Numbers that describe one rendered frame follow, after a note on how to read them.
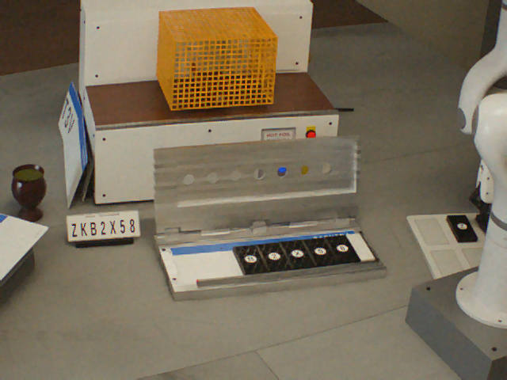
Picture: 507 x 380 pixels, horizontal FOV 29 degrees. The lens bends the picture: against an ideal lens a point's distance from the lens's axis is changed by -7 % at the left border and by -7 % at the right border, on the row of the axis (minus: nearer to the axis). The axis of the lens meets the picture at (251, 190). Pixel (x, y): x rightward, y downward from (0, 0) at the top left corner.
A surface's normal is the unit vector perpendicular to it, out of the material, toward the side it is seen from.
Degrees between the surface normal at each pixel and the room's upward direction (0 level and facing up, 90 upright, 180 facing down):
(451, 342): 90
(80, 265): 0
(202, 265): 0
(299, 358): 0
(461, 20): 90
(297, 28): 90
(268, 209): 76
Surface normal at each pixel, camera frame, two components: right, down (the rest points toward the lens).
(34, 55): 0.07, -0.86
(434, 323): -0.89, 0.18
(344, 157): 0.27, 0.29
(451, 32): 0.46, 0.48
